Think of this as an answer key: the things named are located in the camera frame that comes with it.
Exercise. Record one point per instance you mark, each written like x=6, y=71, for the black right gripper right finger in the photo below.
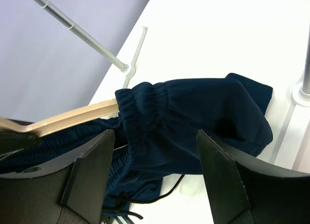
x=243, y=189

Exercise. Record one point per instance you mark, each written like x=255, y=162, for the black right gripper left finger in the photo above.
x=69, y=189

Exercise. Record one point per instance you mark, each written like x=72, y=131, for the beige wooden hanger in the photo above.
x=64, y=120

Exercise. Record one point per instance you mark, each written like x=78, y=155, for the navy blue shorts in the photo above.
x=155, y=133

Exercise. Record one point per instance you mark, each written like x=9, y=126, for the silver clothes rack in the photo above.
x=265, y=40

